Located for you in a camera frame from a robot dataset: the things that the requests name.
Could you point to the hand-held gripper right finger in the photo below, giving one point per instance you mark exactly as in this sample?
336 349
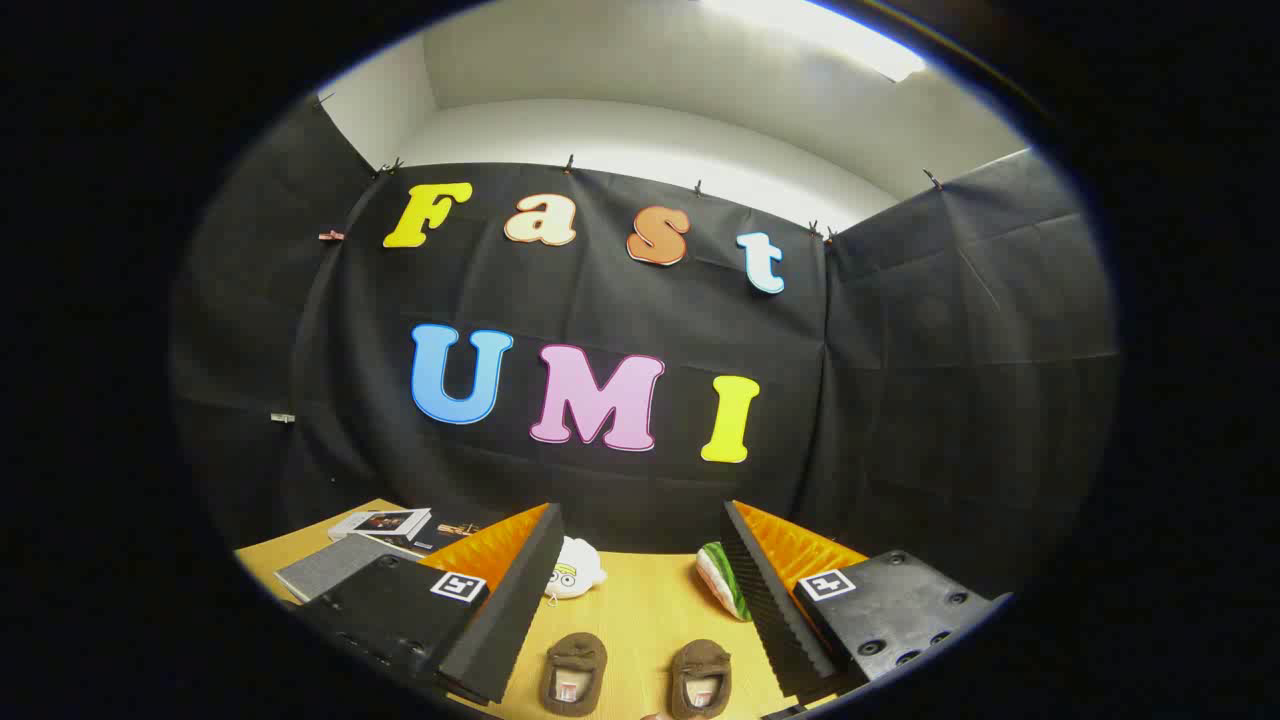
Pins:
775 610

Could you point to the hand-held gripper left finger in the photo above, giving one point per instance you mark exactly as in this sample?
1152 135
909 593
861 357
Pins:
520 610

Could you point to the brown fuzzy shoe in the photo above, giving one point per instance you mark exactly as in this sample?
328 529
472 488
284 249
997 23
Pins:
700 660
572 650

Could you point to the grey fabric storage box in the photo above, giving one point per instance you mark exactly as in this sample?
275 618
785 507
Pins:
330 565

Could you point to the watermelon slice plush toy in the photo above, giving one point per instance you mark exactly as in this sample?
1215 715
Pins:
722 580

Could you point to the white plush toy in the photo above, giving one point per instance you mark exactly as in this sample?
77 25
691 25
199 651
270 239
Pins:
578 570

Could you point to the black hardcover book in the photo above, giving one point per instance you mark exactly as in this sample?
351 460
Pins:
450 530

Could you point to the white book with portrait cover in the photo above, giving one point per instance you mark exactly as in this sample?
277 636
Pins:
385 522

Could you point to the black backdrop cloth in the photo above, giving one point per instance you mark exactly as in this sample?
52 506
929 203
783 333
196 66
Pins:
620 310

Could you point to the ceiling light panel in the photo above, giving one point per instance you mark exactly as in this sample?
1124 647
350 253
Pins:
830 30

